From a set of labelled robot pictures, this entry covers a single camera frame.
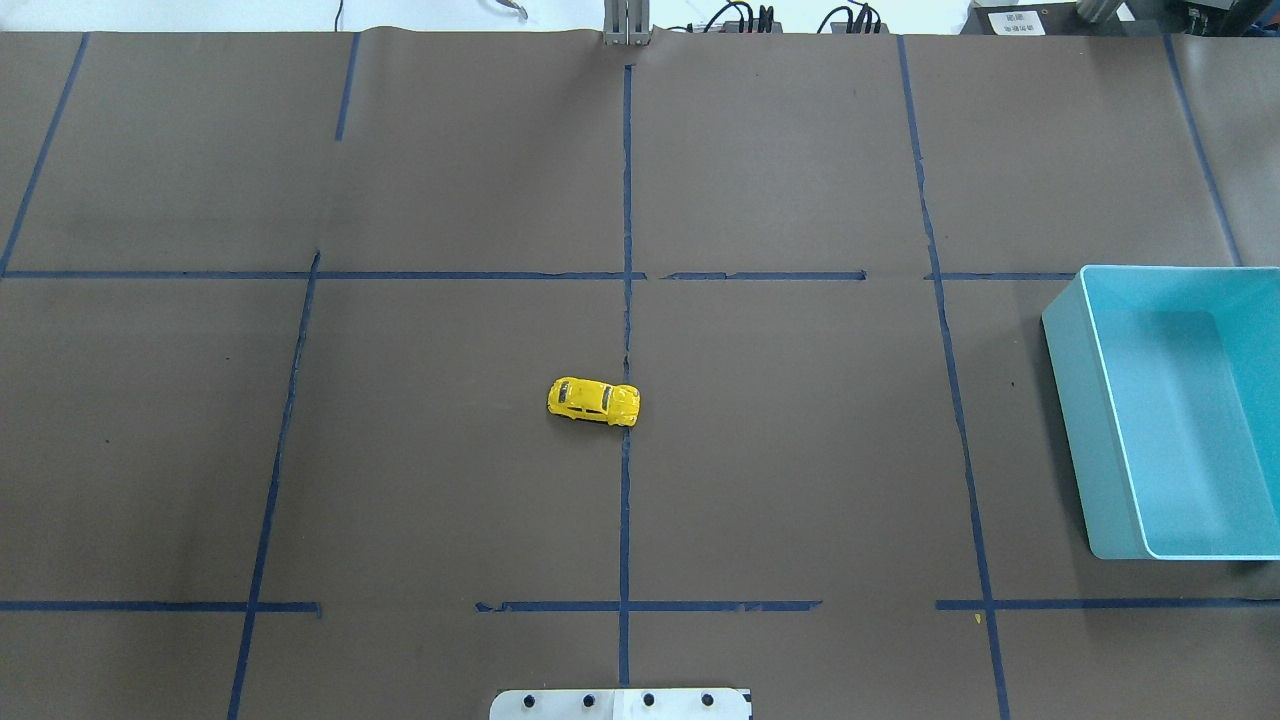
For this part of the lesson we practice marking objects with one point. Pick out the yellow beetle toy car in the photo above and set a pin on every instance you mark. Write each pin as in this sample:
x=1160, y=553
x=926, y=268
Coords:
x=617, y=405

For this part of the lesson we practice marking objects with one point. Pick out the turquoise plastic storage bin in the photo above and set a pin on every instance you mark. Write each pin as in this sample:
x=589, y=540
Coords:
x=1168, y=381

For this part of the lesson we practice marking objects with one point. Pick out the aluminium frame post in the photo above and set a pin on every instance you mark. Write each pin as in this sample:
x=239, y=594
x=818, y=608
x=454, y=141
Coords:
x=627, y=23

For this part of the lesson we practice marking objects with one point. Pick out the white pedestal column base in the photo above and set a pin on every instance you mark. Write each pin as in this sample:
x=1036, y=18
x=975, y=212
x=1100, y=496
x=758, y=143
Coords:
x=624, y=703

